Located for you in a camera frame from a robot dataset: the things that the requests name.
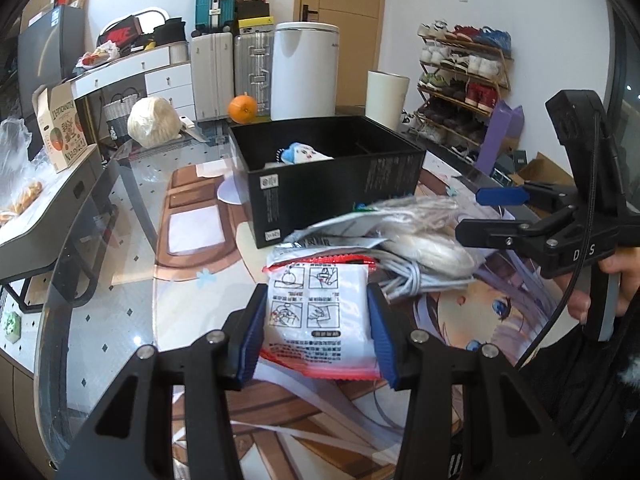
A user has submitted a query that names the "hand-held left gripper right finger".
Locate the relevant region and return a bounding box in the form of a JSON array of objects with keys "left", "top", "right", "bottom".
[{"left": 366, "top": 282, "right": 586, "bottom": 480}]

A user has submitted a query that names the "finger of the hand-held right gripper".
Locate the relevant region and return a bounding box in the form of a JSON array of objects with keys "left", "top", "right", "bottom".
[
  {"left": 475, "top": 181, "right": 583, "bottom": 217},
  {"left": 455, "top": 209, "right": 581, "bottom": 263}
]

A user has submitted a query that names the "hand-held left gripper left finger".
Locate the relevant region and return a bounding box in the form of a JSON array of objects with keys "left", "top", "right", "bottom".
[{"left": 57, "top": 284, "right": 271, "bottom": 480}]

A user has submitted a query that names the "red white printed packet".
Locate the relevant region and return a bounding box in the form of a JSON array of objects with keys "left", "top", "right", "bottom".
[{"left": 259, "top": 255, "right": 388, "bottom": 381}]

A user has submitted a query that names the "white cable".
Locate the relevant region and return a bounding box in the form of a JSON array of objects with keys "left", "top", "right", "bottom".
[{"left": 367, "top": 252, "right": 476, "bottom": 303}]

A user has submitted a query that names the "clear plastic bag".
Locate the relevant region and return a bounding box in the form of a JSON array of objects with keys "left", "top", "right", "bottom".
[{"left": 370, "top": 196, "right": 468, "bottom": 236}]

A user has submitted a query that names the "green white packet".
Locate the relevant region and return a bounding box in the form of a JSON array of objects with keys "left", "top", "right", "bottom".
[{"left": 280, "top": 202, "right": 391, "bottom": 261}]

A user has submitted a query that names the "black cardboard box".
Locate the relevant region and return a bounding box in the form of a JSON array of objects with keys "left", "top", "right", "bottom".
[{"left": 228, "top": 115, "right": 427, "bottom": 250}]

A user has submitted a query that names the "person's right forearm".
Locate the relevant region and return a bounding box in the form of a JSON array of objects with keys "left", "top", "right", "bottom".
[{"left": 520, "top": 317, "right": 640, "bottom": 480}]

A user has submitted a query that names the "person's right hand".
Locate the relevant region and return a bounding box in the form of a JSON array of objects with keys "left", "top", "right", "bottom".
[{"left": 567, "top": 249, "right": 640, "bottom": 323}]

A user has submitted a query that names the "open brown cardboard box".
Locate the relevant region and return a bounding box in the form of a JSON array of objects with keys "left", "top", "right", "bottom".
[{"left": 515, "top": 152, "right": 576, "bottom": 188}]

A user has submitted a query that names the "purple bag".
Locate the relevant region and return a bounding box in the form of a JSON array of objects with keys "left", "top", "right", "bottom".
[{"left": 475, "top": 100, "right": 524, "bottom": 173}]

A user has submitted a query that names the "printed table mat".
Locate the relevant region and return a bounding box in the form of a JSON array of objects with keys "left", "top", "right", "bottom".
[{"left": 152, "top": 155, "right": 591, "bottom": 480}]

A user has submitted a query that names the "group of assorted shoes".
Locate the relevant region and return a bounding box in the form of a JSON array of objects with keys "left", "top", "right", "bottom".
[{"left": 400, "top": 19, "right": 513, "bottom": 161}]

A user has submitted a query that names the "wooden shoe rack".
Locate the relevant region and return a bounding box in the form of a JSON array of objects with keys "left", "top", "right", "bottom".
[{"left": 416, "top": 20, "right": 515, "bottom": 161}]

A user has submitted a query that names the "white cylinder container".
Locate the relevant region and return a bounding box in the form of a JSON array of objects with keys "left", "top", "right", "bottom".
[{"left": 366, "top": 70, "right": 411, "bottom": 133}]

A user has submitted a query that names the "white round disc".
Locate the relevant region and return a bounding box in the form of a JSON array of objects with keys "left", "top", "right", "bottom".
[{"left": 216, "top": 176, "right": 251, "bottom": 207}]

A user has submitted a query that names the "small white blue plush toy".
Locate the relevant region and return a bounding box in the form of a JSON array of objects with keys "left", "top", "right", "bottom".
[{"left": 277, "top": 141, "right": 335, "bottom": 166}]

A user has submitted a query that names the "orange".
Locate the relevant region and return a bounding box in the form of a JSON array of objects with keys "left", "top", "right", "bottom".
[{"left": 228, "top": 92, "right": 259, "bottom": 124}]

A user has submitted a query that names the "white cylindrical appliance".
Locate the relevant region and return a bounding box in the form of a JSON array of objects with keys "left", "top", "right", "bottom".
[{"left": 270, "top": 21, "right": 341, "bottom": 122}]

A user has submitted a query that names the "green white small box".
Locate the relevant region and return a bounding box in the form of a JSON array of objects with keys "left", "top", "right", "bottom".
[{"left": 0, "top": 310, "right": 21, "bottom": 343}]

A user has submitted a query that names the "white grey side table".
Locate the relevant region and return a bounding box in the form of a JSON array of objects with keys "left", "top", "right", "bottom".
[{"left": 0, "top": 145, "right": 103, "bottom": 311}]

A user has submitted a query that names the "grey white woven basket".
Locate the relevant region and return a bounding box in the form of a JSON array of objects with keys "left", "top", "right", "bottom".
[{"left": 102, "top": 91, "right": 146, "bottom": 141}]

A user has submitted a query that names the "white suitcase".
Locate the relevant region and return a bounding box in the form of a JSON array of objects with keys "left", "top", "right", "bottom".
[{"left": 190, "top": 32, "right": 234, "bottom": 122}]

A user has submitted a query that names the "silver suitcase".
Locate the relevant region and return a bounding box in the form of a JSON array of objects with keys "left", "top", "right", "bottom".
[{"left": 233, "top": 30, "right": 275, "bottom": 116}]

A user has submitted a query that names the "white dresser with drawers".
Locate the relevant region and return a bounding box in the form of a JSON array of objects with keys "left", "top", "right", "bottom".
[{"left": 70, "top": 40, "right": 196, "bottom": 126}]

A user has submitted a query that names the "cardboard fruit box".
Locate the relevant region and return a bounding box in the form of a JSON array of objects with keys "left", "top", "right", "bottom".
[{"left": 32, "top": 80, "right": 91, "bottom": 173}]

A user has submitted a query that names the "clear bag of kumquats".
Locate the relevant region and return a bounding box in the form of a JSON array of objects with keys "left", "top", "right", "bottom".
[{"left": 0, "top": 116, "right": 46, "bottom": 228}]

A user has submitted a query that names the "yellow flat box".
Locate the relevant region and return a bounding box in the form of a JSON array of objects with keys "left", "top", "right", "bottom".
[{"left": 235, "top": 16, "right": 276, "bottom": 31}]

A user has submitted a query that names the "stack of black boxes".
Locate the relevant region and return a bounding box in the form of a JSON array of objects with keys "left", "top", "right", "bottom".
[{"left": 235, "top": 0, "right": 271, "bottom": 21}]

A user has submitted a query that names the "black bag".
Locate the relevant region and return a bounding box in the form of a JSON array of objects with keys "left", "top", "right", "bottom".
[{"left": 150, "top": 17, "right": 187, "bottom": 46}]

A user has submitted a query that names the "plastic bag of snacks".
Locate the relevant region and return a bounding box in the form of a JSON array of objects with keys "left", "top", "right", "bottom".
[{"left": 77, "top": 42, "right": 121, "bottom": 68}]

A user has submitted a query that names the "red black shoe box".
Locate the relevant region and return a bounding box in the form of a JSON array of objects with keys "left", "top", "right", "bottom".
[{"left": 96, "top": 16, "right": 141, "bottom": 47}]

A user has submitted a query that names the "white curved chair back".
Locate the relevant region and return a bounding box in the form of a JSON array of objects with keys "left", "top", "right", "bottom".
[{"left": 132, "top": 6, "right": 168, "bottom": 26}]

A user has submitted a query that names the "grey fridge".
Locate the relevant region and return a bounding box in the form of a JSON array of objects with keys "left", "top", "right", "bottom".
[{"left": 17, "top": 7, "right": 87, "bottom": 126}]

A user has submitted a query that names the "white handled knife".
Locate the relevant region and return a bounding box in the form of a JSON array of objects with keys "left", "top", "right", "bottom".
[{"left": 177, "top": 116, "right": 206, "bottom": 143}]

